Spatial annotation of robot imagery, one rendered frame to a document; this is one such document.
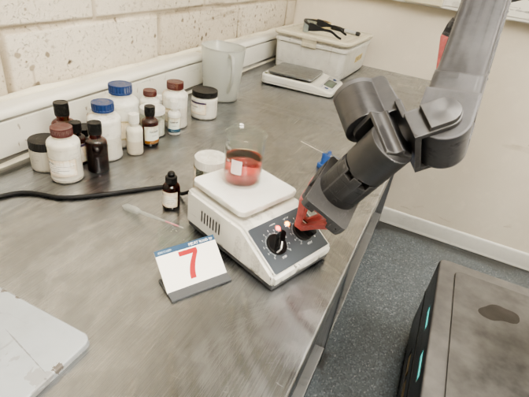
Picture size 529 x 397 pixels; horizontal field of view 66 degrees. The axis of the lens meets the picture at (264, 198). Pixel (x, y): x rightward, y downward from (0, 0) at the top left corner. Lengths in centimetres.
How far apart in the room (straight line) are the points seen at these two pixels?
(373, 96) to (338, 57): 111
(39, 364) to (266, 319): 26
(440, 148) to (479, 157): 159
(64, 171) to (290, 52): 111
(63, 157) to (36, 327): 34
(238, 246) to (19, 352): 29
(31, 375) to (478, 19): 63
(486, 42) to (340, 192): 24
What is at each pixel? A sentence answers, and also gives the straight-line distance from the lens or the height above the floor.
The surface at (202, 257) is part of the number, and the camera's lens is 59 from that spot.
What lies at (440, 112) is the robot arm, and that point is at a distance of 47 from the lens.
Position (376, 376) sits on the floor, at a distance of 152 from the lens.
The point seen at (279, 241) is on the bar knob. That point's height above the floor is 81.
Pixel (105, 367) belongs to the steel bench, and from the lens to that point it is 51.
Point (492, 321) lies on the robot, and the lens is 132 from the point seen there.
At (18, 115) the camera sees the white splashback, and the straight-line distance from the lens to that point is 89.
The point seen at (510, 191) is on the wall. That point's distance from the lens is 215.
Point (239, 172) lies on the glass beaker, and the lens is 61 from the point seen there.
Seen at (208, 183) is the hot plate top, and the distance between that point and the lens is 63.
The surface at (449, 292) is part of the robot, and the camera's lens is 135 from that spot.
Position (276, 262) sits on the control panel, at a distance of 57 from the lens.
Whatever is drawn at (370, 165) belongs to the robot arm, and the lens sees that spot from 48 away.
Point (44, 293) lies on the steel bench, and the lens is 60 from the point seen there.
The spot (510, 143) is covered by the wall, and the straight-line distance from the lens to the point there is 207.
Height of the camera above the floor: 115
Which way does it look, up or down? 31 degrees down
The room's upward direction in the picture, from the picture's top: 8 degrees clockwise
